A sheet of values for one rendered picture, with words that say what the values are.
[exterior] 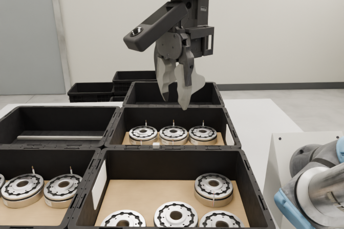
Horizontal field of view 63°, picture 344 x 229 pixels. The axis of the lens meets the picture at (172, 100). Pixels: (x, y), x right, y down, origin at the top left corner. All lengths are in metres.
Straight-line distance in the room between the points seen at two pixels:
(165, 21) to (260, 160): 0.86
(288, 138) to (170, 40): 0.55
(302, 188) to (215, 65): 3.31
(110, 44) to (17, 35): 1.13
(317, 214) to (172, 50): 0.42
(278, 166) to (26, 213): 0.69
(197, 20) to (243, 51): 3.40
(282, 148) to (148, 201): 0.42
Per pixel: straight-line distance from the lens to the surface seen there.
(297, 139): 0.95
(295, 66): 4.24
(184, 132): 1.04
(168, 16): 0.48
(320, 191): 0.60
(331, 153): 0.75
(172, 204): 0.74
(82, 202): 0.69
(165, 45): 0.52
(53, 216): 0.81
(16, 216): 0.84
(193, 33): 0.51
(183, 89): 0.51
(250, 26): 3.89
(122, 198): 0.81
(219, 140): 1.06
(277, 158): 0.91
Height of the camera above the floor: 1.36
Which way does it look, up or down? 22 degrees down
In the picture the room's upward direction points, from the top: straight up
